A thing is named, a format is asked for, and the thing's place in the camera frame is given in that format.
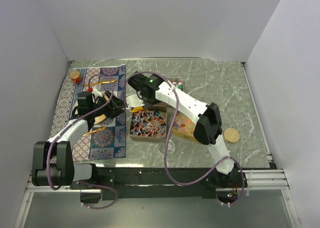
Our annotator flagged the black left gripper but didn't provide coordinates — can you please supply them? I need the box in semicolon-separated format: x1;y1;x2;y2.
90;90;127;120

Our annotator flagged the yellow plastic scoop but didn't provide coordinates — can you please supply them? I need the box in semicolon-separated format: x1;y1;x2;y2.
127;106;145;113

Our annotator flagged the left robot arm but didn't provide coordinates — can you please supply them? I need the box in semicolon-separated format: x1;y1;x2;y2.
31;91;125;190

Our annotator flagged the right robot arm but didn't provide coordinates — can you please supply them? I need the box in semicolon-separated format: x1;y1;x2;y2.
124;71;240;188

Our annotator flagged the pink tin of star candies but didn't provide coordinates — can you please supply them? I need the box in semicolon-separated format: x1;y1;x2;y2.
165;77;185;97

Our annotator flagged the yellow tin of popsicle candies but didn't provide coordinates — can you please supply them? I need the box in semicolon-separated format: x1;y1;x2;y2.
171;112;199;144

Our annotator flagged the yellow round plate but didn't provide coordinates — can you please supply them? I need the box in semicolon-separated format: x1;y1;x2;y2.
72;101;111;125

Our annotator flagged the gold fork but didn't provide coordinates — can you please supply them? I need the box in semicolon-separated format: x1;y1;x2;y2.
83;126;107;137

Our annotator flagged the gold knife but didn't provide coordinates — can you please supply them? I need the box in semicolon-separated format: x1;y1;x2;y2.
82;79;118;87

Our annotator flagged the gold tin of lollipops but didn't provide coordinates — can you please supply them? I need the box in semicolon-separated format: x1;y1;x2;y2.
128;106;168;143

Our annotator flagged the patterned mandala placemat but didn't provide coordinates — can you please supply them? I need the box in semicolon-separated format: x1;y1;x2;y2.
49;64;126;162

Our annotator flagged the orange cup with lid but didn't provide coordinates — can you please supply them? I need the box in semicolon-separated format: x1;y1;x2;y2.
69;70;82;84

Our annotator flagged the clear glass jar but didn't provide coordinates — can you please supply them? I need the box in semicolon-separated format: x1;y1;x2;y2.
158;139;176;157

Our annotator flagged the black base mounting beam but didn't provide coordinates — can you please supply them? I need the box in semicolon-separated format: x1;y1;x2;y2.
70;165;248;201

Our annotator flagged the round wooden jar lid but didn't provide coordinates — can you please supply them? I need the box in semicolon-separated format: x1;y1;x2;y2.
223;127;240;143

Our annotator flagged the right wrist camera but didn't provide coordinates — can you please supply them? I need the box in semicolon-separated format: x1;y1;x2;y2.
125;94;145;110

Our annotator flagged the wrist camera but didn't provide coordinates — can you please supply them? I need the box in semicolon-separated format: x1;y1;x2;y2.
125;94;145;110
87;87;103;96

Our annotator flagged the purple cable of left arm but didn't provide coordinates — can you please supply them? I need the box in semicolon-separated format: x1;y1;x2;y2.
46;74;128;210

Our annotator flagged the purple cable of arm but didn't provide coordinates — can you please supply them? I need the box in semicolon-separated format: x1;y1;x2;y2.
126;72;246;207
46;74;128;210

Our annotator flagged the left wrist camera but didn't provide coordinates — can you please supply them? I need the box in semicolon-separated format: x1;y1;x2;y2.
87;87;103;96

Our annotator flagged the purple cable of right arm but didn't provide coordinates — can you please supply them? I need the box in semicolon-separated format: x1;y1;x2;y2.
126;72;246;207

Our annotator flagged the aluminium rail frame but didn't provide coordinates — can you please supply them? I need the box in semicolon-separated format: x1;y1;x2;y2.
15;59;298;228

